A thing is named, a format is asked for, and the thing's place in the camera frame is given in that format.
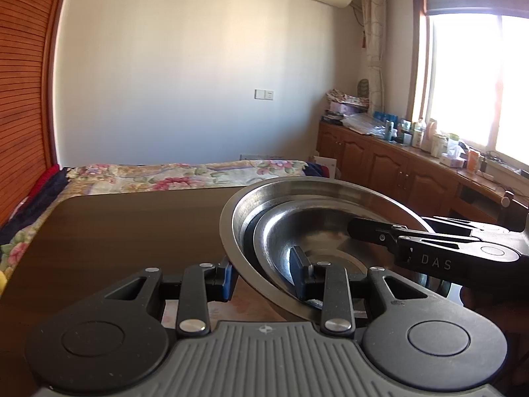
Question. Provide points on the white wall switch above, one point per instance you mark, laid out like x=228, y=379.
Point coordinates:
x=264, y=95

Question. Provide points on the small steel bowl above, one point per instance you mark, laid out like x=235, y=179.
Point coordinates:
x=319, y=226

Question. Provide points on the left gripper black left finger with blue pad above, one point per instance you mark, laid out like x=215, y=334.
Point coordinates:
x=115, y=338

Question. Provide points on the red and navy blanket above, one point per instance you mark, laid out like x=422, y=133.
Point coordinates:
x=47, y=188

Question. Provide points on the floral rectangular plate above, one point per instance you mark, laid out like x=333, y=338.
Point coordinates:
x=246, y=304

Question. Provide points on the patterned white curtain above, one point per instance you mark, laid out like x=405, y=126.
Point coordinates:
x=374, y=26

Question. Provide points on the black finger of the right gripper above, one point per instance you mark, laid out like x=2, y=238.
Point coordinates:
x=457, y=243

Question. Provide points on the window with wooden frame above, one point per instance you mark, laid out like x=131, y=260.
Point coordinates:
x=476, y=65

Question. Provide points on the large steel bowl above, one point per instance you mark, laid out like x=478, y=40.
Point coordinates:
x=242, y=210

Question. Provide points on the wooden sideboard cabinet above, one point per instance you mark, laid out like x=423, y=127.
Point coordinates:
x=410, y=176

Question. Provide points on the floral bed cover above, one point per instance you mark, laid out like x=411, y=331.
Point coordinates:
x=111, y=179

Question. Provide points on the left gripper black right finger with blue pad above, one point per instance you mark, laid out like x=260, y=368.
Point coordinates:
x=411, y=334

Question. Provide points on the wooden slatted wardrobe door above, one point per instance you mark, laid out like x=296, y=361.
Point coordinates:
x=29, y=30

